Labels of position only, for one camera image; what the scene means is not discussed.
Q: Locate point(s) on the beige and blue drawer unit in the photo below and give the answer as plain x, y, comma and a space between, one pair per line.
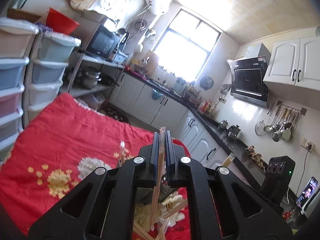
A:
11, 75

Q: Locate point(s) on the black microwave oven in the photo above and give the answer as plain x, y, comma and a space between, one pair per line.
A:
102, 42

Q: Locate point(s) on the black countertop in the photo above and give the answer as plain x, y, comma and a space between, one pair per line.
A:
235, 147

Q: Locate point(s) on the blue plastic box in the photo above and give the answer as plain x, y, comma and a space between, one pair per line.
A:
121, 57

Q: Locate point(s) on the black blender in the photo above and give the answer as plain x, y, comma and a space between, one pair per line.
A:
122, 41

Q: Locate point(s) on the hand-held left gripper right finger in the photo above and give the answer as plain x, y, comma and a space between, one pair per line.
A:
168, 155

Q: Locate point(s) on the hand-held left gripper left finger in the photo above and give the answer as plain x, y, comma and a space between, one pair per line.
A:
156, 155

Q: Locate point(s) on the white wall cabinet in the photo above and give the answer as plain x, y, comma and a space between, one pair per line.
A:
292, 62

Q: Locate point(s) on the steel pots on shelf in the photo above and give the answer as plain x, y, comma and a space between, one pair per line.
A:
91, 78

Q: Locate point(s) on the red plastic basin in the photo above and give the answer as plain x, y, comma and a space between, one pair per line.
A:
61, 21

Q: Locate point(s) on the kitchen window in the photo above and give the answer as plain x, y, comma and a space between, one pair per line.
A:
185, 47

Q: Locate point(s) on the pile of chopsticks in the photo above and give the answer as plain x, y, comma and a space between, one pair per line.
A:
140, 230

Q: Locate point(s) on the metal shelf table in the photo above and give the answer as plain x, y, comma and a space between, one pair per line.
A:
100, 62

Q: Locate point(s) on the blue hanging bin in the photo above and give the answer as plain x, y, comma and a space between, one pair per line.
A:
157, 95

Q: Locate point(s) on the black countertop appliance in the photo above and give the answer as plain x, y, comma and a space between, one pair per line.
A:
277, 182

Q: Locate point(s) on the dark green utensil basket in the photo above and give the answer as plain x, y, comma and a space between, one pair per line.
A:
146, 193

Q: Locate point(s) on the small round wall fan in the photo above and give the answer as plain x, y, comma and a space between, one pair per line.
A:
206, 83

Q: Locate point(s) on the plastic-wrapped chopstick pair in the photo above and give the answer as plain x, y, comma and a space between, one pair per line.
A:
122, 155
228, 160
160, 160

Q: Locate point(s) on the brown wicker basket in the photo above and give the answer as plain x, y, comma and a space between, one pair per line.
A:
23, 16

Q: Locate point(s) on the row of hanging kitchen utensils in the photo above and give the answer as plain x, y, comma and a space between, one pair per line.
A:
282, 125

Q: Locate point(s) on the grey-blue drawer unit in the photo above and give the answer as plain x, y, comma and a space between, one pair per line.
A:
47, 72

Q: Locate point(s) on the pile of ginger roots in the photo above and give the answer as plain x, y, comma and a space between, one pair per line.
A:
255, 156

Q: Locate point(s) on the smartphone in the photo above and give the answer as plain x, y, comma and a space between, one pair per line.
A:
307, 192

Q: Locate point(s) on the small metal kettle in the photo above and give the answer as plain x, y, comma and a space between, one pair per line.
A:
223, 125

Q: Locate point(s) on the group of condiment bottles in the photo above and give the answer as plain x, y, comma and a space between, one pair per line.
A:
207, 106

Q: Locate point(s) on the white base cabinets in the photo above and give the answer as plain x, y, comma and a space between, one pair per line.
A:
170, 110

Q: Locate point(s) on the red floral blanket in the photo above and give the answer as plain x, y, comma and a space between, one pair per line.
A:
62, 135

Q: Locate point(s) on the black range hood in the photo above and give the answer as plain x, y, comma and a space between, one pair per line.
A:
248, 80

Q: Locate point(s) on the wall socket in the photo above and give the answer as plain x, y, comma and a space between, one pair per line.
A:
308, 145

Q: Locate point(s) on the hanging tools beside hood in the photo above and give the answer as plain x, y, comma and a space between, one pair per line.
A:
224, 91

